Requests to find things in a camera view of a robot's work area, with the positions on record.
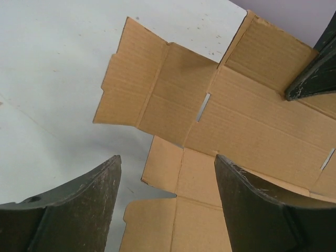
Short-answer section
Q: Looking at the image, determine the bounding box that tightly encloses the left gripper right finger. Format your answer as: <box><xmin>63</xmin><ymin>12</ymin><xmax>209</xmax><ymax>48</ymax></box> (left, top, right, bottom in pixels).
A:
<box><xmin>215</xmin><ymin>155</ymin><xmax>335</xmax><ymax>251</ymax></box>

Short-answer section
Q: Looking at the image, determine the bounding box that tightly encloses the brown cardboard box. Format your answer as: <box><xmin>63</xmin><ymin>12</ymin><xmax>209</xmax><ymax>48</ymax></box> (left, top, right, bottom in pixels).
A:
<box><xmin>93</xmin><ymin>12</ymin><xmax>335</xmax><ymax>251</ymax></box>

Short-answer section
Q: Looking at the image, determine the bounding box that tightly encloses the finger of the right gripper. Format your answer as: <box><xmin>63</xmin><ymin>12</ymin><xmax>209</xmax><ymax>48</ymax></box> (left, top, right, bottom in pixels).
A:
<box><xmin>285</xmin><ymin>19</ymin><xmax>335</xmax><ymax>101</ymax></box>

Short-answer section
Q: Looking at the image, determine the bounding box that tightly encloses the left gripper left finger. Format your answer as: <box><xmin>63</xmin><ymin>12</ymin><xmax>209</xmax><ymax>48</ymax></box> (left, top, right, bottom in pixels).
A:
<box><xmin>1</xmin><ymin>155</ymin><xmax>121</xmax><ymax>251</ymax></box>

